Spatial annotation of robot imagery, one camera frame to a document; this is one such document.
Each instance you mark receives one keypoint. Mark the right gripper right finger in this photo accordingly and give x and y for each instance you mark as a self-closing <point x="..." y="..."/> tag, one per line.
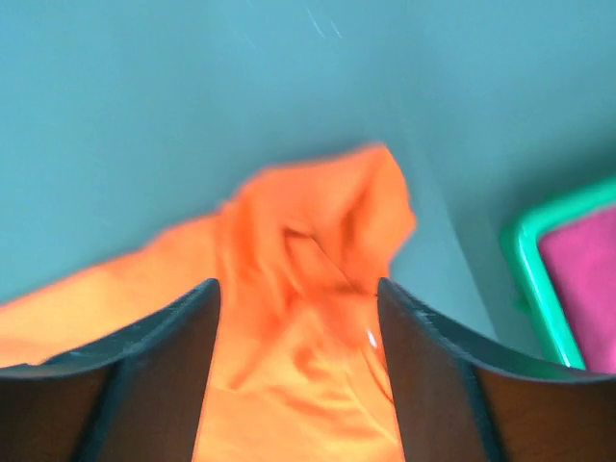
<point x="460" y="396"/>

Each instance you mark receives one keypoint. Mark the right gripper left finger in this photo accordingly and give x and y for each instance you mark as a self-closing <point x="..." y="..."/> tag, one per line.
<point x="134" y="395"/>

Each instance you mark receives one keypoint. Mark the orange t shirt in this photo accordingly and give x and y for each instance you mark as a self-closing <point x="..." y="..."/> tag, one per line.
<point x="298" y="371"/>

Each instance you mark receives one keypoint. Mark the green plastic tray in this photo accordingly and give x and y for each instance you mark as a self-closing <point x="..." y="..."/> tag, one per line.
<point x="520" y="245"/>

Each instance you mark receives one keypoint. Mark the pink t shirt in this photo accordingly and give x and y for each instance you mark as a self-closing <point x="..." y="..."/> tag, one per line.
<point x="580" y="260"/>

